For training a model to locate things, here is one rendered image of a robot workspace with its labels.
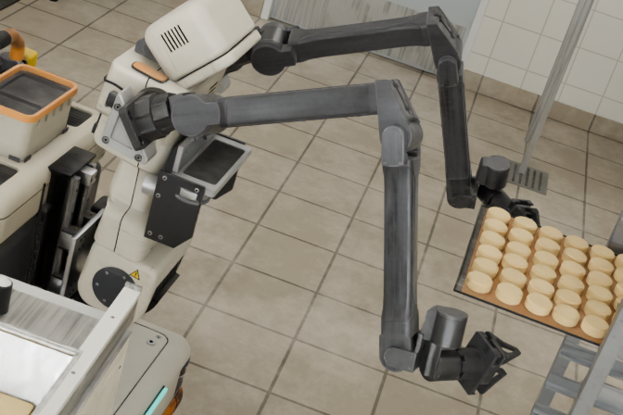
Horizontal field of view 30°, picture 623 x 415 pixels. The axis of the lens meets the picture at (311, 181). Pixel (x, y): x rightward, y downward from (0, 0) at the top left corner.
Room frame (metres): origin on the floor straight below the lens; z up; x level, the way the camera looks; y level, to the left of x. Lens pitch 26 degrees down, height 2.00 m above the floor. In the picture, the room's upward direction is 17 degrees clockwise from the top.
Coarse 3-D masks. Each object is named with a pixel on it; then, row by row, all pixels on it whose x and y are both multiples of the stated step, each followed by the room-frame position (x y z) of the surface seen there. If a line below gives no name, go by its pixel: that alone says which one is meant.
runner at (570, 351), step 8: (568, 344) 2.23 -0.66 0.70; (576, 344) 2.24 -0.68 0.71; (560, 352) 2.23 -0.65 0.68; (568, 352) 2.23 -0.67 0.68; (576, 352) 2.23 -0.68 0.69; (584, 352) 2.23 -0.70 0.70; (592, 352) 2.23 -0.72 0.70; (576, 360) 2.21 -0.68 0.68; (584, 360) 2.22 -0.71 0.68; (592, 360) 2.23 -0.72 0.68; (616, 360) 2.22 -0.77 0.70; (616, 368) 2.22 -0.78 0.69; (616, 376) 2.20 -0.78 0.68
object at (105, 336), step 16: (128, 288) 1.64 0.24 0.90; (112, 304) 1.58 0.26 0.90; (128, 304) 1.59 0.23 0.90; (112, 320) 1.54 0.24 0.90; (128, 320) 1.60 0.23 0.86; (96, 336) 1.48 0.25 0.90; (112, 336) 1.51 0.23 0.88; (96, 352) 1.44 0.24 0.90; (80, 368) 1.39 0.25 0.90; (96, 368) 1.46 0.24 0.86; (64, 384) 1.35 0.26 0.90; (80, 384) 1.38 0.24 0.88; (64, 400) 1.31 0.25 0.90
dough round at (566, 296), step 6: (558, 294) 1.94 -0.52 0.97; (564, 294) 1.95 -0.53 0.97; (570, 294) 1.95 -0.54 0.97; (576, 294) 1.96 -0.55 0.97; (558, 300) 1.93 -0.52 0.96; (564, 300) 1.93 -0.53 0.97; (570, 300) 1.93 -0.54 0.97; (576, 300) 1.94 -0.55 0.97; (570, 306) 1.92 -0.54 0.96; (576, 306) 1.93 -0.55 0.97
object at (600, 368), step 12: (612, 324) 1.80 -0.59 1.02; (612, 336) 1.79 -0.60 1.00; (600, 348) 1.81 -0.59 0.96; (612, 348) 1.79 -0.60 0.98; (600, 360) 1.79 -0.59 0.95; (612, 360) 1.79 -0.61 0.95; (588, 372) 1.81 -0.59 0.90; (600, 372) 1.79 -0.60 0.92; (588, 384) 1.79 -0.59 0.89; (600, 384) 1.79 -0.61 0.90; (576, 396) 1.82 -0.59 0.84; (588, 396) 1.79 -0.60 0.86; (576, 408) 1.79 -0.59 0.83; (588, 408) 1.79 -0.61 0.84
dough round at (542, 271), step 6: (540, 264) 2.04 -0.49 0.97; (534, 270) 2.01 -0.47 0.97; (540, 270) 2.01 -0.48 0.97; (546, 270) 2.02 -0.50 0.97; (552, 270) 2.02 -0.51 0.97; (534, 276) 2.00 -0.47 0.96; (540, 276) 1.99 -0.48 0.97; (546, 276) 2.00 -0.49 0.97; (552, 276) 2.00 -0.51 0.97; (552, 282) 2.00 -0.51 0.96
